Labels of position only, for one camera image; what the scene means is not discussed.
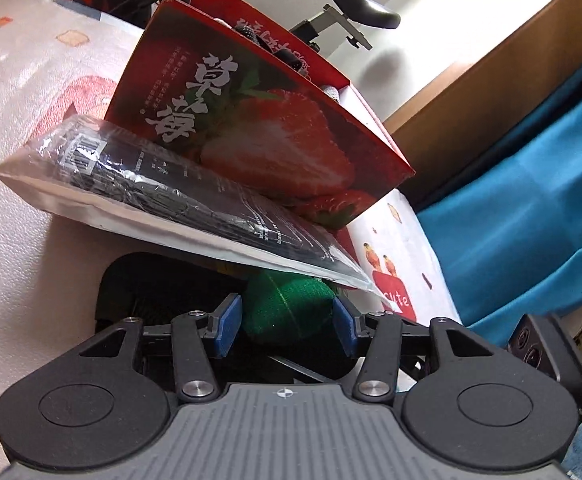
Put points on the exercise bike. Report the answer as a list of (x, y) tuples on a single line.
[(366, 7)]

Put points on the wooden cabinet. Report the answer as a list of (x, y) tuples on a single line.
[(521, 75)]

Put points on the printed bed mat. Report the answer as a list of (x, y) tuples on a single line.
[(21, 110)]

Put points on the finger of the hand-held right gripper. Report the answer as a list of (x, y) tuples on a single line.
[(316, 372)]

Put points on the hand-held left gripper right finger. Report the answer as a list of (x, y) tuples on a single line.
[(346, 325)]

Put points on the blue cloth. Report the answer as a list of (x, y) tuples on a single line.
[(521, 200)]

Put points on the green cloth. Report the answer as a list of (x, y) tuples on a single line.
[(286, 305)]

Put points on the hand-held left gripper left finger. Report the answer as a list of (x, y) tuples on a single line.
[(228, 325)]

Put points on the red strawberry print box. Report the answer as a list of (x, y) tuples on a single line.
[(271, 125)]

